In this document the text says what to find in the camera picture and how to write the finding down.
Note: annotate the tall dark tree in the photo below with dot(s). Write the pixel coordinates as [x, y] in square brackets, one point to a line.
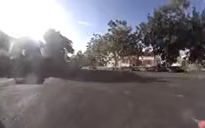
[170, 30]

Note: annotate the grey asphalt road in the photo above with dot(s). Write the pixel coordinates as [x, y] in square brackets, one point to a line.
[106, 103]

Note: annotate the dark broad tree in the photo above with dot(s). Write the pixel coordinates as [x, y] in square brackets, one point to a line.
[56, 43]

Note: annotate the group of leafy trees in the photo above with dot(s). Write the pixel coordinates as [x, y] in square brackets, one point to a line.
[116, 40]

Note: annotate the pale low building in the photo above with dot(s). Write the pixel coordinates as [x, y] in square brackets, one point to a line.
[140, 61]

